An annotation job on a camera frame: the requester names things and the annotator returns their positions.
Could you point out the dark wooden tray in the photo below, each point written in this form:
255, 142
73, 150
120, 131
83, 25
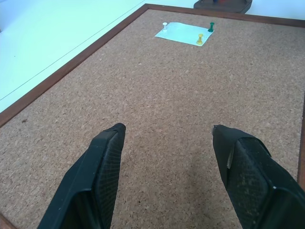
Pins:
222, 6

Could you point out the yellow push pin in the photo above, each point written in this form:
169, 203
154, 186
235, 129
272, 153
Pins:
200, 39

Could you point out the green push pin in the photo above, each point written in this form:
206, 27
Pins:
211, 26

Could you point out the cork board with wooden frame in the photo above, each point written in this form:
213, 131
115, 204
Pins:
166, 100

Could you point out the white paper note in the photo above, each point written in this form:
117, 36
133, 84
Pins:
184, 34

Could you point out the white push pin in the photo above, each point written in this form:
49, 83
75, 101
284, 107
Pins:
165, 26

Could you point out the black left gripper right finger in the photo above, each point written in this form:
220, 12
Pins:
252, 181

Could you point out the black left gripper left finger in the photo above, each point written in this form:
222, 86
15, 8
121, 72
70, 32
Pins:
95, 176

